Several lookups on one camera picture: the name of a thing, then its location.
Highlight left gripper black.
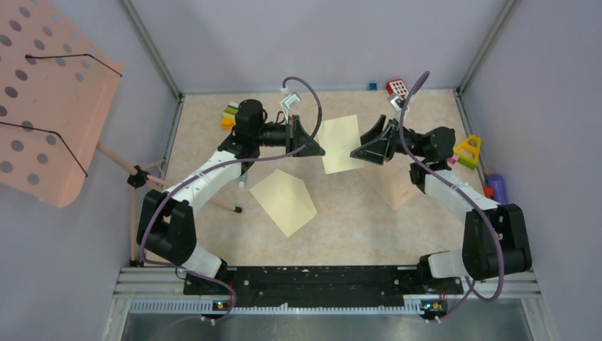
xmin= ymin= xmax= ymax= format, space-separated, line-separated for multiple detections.
xmin=253 ymin=115 xmax=325 ymax=157

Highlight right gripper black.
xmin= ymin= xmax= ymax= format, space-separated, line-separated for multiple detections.
xmin=348 ymin=115 xmax=427 ymax=166

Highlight letter sheet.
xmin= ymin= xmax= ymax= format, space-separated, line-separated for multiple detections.
xmin=317 ymin=115 xmax=364 ymax=174

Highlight pink paper sheet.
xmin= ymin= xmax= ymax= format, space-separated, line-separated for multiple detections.
xmin=358 ymin=161 xmax=420 ymax=210

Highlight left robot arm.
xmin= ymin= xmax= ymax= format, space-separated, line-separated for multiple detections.
xmin=136 ymin=99 xmax=326 ymax=294

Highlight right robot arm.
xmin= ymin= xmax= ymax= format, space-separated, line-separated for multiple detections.
xmin=350 ymin=116 xmax=532 ymax=293

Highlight yellow envelope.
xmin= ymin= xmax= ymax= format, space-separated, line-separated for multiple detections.
xmin=250 ymin=169 xmax=317 ymax=237

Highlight red toy block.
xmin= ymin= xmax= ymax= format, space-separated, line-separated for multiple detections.
xmin=385 ymin=78 xmax=410 ymax=99

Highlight stacked colourful toy blocks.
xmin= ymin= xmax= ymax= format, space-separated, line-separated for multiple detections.
xmin=220 ymin=102 xmax=239 ymax=130

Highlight yellow green toy block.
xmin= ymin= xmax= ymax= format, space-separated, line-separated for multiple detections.
xmin=454 ymin=134 xmax=482 ymax=171

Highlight pink perforated music stand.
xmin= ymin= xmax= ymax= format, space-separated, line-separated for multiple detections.
xmin=0 ymin=0 xmax=243 ymax=264

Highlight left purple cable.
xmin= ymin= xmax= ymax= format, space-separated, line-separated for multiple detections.
xmin=138 ymin=76 xmax=324 ymax=325

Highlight purple cable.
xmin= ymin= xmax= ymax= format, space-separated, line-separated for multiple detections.
xmin=398 ymin=70 xmax=506 ymax=323
xmin=138 ymin=76 xmax=324 ymax=325

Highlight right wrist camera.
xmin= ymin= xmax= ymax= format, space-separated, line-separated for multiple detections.
xmin=388 ymin=93 xmax=406 ymax=120

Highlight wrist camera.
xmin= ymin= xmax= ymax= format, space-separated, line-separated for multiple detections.
xmin=280 ymin=87 xmax=301 ymax=114
xmin=388 ymin=93 xmax=406 ymax=120

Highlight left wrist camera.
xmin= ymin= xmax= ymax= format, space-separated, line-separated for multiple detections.
xmin=280 ymin=87 xmax=301 ymax=114

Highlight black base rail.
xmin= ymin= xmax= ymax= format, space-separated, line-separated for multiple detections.
xmin=112 ymin=263 xmax=542 ymax=321

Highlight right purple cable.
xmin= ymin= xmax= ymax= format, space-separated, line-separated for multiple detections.
xmin=398 ymin=70 xmax=506 ymax=323

